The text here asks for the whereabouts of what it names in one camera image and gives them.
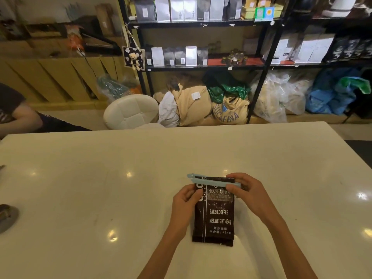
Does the light blue sealing clip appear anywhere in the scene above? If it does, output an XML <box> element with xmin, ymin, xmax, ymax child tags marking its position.
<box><xmin>187</xmin><ymin>172</ymin><xmax>243</xmax><ymax>189</ymax></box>

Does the green plastic bag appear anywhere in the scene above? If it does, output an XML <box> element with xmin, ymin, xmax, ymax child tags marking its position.
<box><xmin>334</xmin><ymin>77</ymin><xmax>372</xmax><ymax>95</ymax></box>

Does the person's left forearm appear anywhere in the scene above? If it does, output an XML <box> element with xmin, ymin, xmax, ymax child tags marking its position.
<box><xmin>136</xmin><ymin>226</ymin><xmax>188</xmax><ymax>279</ymax></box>

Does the blue plastic bag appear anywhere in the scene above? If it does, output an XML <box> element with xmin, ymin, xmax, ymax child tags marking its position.
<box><xmin>305</xmin><ymin>68</ymin><xmax>358</xmax><ymax>116</ymax></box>

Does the row of large standing pouches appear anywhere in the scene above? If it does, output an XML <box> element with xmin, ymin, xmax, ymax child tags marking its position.
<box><xmin>134</xmin><ymin>0</ymin><xmax>243</xmax><ymax>23</ymax></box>

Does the cluster of small glass jars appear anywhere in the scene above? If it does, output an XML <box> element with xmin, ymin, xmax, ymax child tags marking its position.
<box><xmin>221</xmin><ymin>48</ymin><xmax>249</xmax><ymax>66</ymax></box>

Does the green plastic sack liner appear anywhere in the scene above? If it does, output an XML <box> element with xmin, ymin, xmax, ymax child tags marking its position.
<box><xmin>208</xmin><ymin>85</ymin><xmax>250</xmax><ymax>105</ymax></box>

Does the person's left hand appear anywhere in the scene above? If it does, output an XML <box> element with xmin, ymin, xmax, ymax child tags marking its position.
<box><xmin>168</xmin><ymin>183</ymin><xmax>205</xmax><ymax>239</ymax></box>

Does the grey pouch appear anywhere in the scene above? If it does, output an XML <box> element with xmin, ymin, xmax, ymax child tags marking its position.
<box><xmin>0</xmin><ymin>203</ymin><xmax>20</xmax><ymax>234</ymax></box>

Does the yellow-green tin box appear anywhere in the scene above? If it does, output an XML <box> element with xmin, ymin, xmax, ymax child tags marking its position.
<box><xmin>240</xmin><ymin>3</ymin><xmax>284</xmax><ymax>20</ymax></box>

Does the white paper bag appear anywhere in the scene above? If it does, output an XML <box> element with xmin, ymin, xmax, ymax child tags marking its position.
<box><xmin>292</xmin><ymin>33</ymin><xmax>319</xmax><ymax>64</ymax></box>
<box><xmin>309</xmin><ymin>34</ymin><xmax>335</xmax><ymax>64</ymax></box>
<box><xmin>263</xmin><ymin>37</ymin><xmax>291</xmax><ymax>65</ymax></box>

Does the clear bag with teal contents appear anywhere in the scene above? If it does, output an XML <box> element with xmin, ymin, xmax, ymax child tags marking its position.
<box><xmin>96</xmin><ymin>74</ymin><xmax>133</xmax><ymax>102</ymax></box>

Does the printed burlap sack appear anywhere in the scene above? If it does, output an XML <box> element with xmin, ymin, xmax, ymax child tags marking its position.
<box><xmin>211</xmin><ymin>95</ymin><xmax>250</xmax><ymax>125</ymax></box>

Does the white electric kettle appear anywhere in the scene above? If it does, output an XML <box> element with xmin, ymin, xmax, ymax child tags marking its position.
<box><xmin>321</xmin><ymin>0</ymin><xmax>358</xmax><ymax>18</ymax></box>

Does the row of small standing pouches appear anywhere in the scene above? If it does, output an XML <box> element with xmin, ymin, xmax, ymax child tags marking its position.
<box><xmin>145</xmin><ymin>45</ymin><xmax>209</xmax><ymax>67</ymax></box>

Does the black metal shelf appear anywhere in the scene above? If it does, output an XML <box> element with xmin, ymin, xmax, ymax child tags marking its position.
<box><xmin>117</xmin><ymin>0</ymin><xmax>291</xmax><ymax>125</ymax></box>
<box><xmin>261</xmin><ymin>0</ymin><xmax>372</xmax><ymax>124</ymax></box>

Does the orange snack packet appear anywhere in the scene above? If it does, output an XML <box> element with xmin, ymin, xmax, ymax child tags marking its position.
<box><xmin>65</xmin><ymin>24</ymin><xmax>85</xmax><ymax>54</ymax></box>

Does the green and blue sign card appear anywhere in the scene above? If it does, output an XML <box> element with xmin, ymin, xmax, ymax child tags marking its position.
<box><xmin>255</xmin><ymin>7</ymin><xmax>275</xmax><ymax>22</ymax></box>

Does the white cloth sack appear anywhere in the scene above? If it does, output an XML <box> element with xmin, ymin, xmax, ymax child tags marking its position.
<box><xmin>157</xmin><ymin>91</ymin><xmax>181</xmax><ymax>128</ymax></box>

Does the black heat sealer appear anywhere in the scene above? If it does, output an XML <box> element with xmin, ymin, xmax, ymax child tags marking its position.
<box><xmin>78</xmin><ymin>27</ymin><xmax>122</xmax><ymax>57</ymax></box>

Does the black tote bag with bear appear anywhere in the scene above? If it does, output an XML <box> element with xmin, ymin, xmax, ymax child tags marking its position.
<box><xmin>121</xmin><ymin>24</ymin><xmax>146</xmax><ymax>72</ymax></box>

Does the person's right hand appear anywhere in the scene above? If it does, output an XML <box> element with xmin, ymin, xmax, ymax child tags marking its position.
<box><xmin>225</xmin><ymin>172</ymin><xmax>287</xmax><ymax>229</ymax></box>

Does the red shelf liner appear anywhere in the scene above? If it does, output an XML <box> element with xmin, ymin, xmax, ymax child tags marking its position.
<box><xmin>208</xmin><ymin>57</ymin><xmax>267</xmax><ymax>67</ymax></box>

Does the clear plastic bag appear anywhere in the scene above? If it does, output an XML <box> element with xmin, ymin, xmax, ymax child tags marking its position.
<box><xmin>283</xmin><ymin>75</ymin><xmax>316</xmax><ymax>115</ymax></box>
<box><xmin>250</xmin><ymin>73</ymin><xmax>288</xmax><ymax>124</ymax></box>

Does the row of black printed bags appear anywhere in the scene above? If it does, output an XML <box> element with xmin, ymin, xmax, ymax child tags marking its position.
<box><xmin>327</xmin><ymin>37</ymin><xmax>372</xmax><ymax>62</ymax></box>

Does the black coffee bag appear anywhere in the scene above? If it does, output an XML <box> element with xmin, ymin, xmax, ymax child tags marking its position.
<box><xmin>191</xmin><ymin>177</ymin><xmax>235</xmax><ymax>247</ymax></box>

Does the yellow wooden panel bar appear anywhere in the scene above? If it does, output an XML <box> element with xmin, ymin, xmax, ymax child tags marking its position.
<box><xmin>0</xmin><ymin>37</ymin><xmax>146</xmax><ymax>109</ymax></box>

